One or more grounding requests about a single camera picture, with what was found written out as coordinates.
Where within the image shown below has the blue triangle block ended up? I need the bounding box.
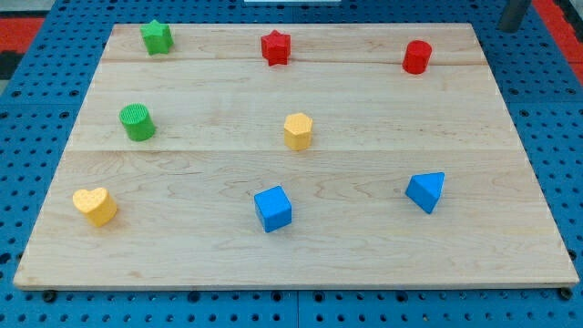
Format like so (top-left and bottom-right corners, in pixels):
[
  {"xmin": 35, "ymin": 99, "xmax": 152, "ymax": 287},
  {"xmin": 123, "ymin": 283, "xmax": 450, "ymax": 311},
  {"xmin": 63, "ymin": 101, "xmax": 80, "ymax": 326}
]
[{"xmin": 405, "ymin": 172, "xmax": 445, "ymax": 214}]

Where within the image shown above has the green cylinder block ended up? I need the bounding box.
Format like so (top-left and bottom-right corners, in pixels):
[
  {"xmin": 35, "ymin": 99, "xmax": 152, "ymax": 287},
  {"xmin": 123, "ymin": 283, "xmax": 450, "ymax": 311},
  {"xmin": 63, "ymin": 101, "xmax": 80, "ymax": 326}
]
[{"xmin": 118, "ymin": 103, "xmax": 156, "ymax": 141}]

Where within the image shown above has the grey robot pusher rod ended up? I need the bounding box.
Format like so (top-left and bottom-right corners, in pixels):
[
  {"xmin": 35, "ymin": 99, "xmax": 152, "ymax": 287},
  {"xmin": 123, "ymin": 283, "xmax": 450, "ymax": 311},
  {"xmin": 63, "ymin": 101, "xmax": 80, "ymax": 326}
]
[{"xmin": 496, "ymin": 0, "xmax": 532, "ymax": 33}]

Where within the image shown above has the wooden board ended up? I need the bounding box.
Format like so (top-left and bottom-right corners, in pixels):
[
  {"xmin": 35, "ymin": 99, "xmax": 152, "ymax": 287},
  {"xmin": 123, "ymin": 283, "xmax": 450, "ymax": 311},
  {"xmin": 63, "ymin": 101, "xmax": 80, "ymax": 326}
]
[{"xmin": 14, "ymin": 24, "xmax": 579, "ymax": 291}]

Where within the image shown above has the green star block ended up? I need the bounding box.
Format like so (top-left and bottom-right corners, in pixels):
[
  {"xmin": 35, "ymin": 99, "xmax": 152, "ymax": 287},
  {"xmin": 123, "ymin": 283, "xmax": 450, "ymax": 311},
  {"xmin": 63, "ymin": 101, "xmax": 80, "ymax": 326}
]
[{"xmin": 139, "ymin": 19, "xmax": 174, "ymax": 56}]

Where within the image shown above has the red star block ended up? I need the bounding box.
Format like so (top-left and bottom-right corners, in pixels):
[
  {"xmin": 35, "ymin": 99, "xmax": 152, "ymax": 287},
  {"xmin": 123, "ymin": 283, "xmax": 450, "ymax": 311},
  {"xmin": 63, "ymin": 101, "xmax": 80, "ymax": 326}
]
[{"xmin": 261, "ymin": 30, "xmax": 292, "ymax": 66}]

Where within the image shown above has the yellow heart block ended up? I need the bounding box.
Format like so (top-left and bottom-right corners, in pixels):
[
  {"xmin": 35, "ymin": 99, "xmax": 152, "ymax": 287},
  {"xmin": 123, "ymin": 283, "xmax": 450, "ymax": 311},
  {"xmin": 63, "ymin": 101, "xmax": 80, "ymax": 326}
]
[{"xmin": 72, "ymin": 188, "xmax": 118, "ymax": 227}]

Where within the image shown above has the red cylinder block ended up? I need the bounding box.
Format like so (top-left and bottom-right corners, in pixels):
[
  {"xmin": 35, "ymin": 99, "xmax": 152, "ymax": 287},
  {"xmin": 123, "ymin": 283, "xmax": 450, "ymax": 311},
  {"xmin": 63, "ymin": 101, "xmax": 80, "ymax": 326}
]
[{"xmin": 402, "ymin": 40, "xmax": 433, "ymax": 75}]

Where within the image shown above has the blue cube block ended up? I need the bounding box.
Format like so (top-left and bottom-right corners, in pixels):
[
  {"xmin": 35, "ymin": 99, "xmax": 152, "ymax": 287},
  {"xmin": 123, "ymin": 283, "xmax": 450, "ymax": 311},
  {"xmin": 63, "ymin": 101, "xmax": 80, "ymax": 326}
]
[{"xmin": 254, "ymin": 186, "xmax": 292, "ymax": 233}]

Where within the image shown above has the yellow hexagon block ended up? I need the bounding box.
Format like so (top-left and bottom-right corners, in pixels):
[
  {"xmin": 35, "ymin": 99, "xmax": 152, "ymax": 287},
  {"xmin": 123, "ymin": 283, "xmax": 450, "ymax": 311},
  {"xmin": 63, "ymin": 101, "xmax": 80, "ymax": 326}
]
[{"xmin": 283, "ymin": 113, "xmax": 313, "ymax": 151}]

